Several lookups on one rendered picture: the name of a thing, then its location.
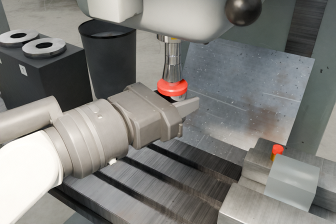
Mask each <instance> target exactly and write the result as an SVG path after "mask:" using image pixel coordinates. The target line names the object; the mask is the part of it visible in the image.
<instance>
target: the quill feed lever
mask: <svg viewBox="0 0 336 224"><path fill-rule="evenodd" d="M224 11H225V15H226V18H227V19H228V21H229V22H230V23H232V24H233V25H235V26H238V27H246V26H249V25H251V24H253V23H254V22H255V21H256V20H257V19H258V18H259V16H260V15H261V12H262V1H261V0H226V3H225V6H224Z"/></svg>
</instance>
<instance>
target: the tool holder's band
mask: <svg viewBox="0 0 336 224"><path fill-rule="evenodd" d="M187 89H188V83H187V82H186V81H185V80H184V79H182V80H180V83H179V85H177V86H168V85H166V84H165V80H163V78H161V79H160V80H159V81H158V82H157V90H158V92H159V93H161V94H162V95H165V96H170V97H175V96H180V95H183V94H184V93H185V92H186V91H187Z"/></svg>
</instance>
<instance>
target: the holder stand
mask: <svg viewBox="0 0 336 224"><path fill-rule="evenodd" d="M0 93H1V95H2V98H3V101H4V103H5V106H6V108H7V109H8V110H11V109H14V108H17V107H20V106H23V105H26V104H29V103H32V102H35V101H38V100H41V99H44V98H47V97H50V96H54V97H55V99H56V100H57V102H58V104H59V107H60V109H61V111H62V113H64V112H66V111H69V110H72V109H74V108H77V107H80V106H82V105H85V104H88V103H90V102H93V95H92V89H91V83H90V77H89V71H88V65H87V60H86V54H85V49H84V48H81V47H78V46H75V45H73V44H70V43H67V42H65V41H64V40H62V39H60V38H52V37H49V36H47V35H44V34H41V33H39V32H38V31H36V30H33V29H17V30H12V31H8V32H6V33H3V34H1V35H0Z"/></svg>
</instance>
